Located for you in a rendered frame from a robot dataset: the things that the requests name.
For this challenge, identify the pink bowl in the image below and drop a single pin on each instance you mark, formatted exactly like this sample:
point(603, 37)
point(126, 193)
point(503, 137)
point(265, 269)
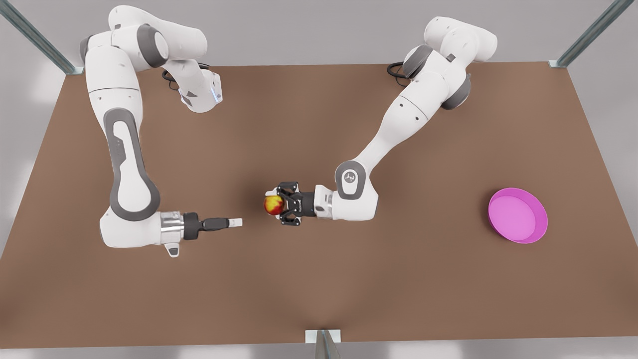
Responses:
point(516, 215)

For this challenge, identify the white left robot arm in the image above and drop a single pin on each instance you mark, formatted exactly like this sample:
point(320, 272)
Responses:
point(398, 119)

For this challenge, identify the red yellow apple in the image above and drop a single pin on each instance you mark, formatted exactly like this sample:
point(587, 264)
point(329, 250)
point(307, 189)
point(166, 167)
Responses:
point(273, 205)

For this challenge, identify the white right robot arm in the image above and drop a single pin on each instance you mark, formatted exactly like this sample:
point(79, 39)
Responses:
point(122, 149)

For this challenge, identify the silver frame post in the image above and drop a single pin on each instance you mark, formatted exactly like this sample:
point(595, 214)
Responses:
point(325, 344)
point(588, 35)
point(37, 37)

